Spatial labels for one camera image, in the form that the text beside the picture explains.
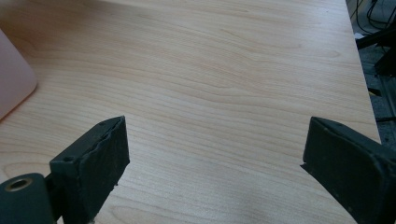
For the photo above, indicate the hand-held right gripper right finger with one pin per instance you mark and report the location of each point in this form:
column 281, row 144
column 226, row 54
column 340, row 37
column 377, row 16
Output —
column 351, row 168

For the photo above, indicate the pink tray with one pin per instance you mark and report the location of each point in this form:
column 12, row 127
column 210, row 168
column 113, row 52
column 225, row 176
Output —
column 12, row 77

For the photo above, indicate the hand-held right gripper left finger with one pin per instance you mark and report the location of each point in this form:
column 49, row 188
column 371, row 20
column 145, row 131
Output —
column 93, row 168

